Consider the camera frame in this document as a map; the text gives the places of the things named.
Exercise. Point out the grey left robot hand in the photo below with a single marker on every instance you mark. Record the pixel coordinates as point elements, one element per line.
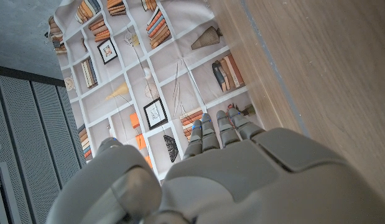
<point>242,180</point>

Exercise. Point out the printed bookshelf backdrop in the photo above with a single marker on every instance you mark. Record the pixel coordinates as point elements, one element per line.
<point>123,77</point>

